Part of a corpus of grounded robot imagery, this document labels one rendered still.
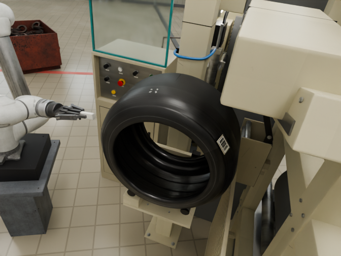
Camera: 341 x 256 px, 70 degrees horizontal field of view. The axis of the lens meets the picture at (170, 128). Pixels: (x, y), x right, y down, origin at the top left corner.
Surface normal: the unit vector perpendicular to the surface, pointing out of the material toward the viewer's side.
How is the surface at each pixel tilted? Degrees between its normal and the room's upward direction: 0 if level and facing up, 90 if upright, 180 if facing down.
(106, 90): 90
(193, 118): 46
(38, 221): 90
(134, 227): 0
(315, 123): 72
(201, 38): 90
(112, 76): 90
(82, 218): 0
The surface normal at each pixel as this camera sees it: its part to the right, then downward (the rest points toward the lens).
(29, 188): 0.11, -0.80
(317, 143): -0.26, 0.26
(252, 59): -0.31, 0.53
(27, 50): 0.62, 0.51
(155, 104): -0.25, -0.26
